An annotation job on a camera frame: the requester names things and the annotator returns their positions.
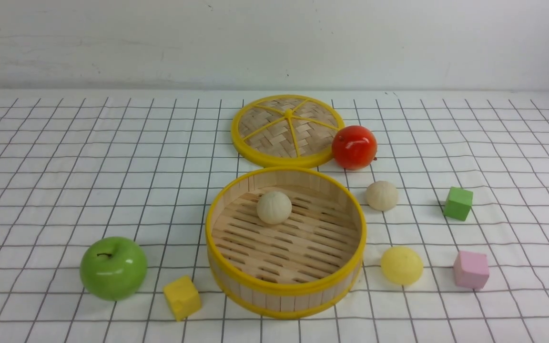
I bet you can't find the white bun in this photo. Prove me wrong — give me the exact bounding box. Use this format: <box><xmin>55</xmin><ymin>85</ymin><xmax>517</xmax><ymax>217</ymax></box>
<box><xmin>256</xmin><ymin>191</ymin><xmax>293</xmax><ymax>224</ymax></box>
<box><xmin>365</xmin><ymin>181</ymin><xmax>399</xmax><ymax>212</ymax></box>

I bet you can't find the woven bamboo steamer lid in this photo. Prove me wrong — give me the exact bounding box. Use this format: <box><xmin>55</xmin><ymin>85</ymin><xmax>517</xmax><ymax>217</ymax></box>
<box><xmin>231</xmin><ymin>95</ymin><xmax>345</xmax><ymax>169</ymax></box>

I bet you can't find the bamboo steamer tray yellow rim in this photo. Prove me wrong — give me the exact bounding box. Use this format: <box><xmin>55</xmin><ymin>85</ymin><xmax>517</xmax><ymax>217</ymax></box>
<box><xmin>205</xmin><ymin>167</ymin><xmax>367</xmax><ymax>320</ymax></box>

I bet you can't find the red tomato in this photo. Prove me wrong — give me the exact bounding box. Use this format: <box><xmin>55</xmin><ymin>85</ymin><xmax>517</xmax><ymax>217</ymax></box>
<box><xmin>332</xmin><ymin>125</ymin><xmax>377</xmax><ymax>170</ymax></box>

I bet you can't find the yellow cube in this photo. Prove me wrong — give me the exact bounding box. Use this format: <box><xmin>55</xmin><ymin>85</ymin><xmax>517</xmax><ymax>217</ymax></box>
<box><xmin>163</xmin><ymin>275</ymin><xmax>202</xmax><ymax>322</ymax></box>

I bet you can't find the yellow bun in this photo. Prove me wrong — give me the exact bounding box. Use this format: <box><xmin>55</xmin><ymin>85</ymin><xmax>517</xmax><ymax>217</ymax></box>
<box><xmin>381</xmin><ymin>246</ymin><xmax>424</xmax><ymax>286</ymax></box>

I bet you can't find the green cube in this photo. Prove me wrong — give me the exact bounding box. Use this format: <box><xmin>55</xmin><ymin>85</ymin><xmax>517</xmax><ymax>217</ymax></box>
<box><xmin>443</xmin><ymin>187</ymin><xmax>474</xmax><ymax>222</ymax></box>

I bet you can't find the green apple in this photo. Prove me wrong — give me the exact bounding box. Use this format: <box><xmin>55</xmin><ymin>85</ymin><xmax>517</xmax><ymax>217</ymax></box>
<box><xmin>79</xmin><ymin>236</ymin><xmax>148</xmax><ymax>301</ymax></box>

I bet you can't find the pink cube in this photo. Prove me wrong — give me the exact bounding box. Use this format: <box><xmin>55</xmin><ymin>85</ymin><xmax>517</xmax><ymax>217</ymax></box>
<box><xmin>453</xmin><ymin>251</ymin><xmax>490</xmax><ymax>290</ymax></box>

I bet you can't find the white grid tablecloth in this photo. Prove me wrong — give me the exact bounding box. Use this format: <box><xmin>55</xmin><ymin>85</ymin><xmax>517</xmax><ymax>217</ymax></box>
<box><xmin>0</xmin><ymin>91</ymin><xmax>549</xmax><ymax>343</ymax></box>

